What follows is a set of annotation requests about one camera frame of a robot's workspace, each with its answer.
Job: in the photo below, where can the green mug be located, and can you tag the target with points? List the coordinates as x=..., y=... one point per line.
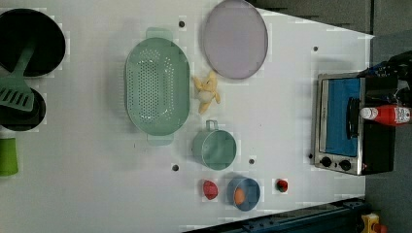
x=214, y=148

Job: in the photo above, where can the red strawberry toy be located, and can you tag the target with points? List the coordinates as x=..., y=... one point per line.
x=282, y=185

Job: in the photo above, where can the blue aluminium frame rail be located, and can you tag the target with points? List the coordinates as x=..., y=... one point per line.
x=336, y=217

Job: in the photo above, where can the large black pot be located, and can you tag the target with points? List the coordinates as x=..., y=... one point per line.
x=22, y=28

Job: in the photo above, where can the lime green cup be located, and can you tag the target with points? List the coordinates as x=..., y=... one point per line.
x=8, y=157

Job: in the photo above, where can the orange egg toy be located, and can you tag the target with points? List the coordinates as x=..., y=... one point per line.
x=239, y=196

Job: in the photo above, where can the yellow red emergency button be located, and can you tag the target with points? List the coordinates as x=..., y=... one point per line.
x=372, y=224

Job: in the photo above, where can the green perforated colander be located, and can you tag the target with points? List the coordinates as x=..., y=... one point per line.
x=156, y=80

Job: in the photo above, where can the blue bowl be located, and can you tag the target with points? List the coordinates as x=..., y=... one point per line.
x=251, y=189

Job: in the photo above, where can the lavender round plate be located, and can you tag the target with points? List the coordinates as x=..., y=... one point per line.
x=235, y=39

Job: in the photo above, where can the green slotted spatula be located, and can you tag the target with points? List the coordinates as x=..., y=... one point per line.
x=15, y=93

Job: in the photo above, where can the small black pot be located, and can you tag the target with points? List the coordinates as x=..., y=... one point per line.
x=17, y=120

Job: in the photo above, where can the red ketchup bottle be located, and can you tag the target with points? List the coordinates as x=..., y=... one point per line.
x=392, y=115

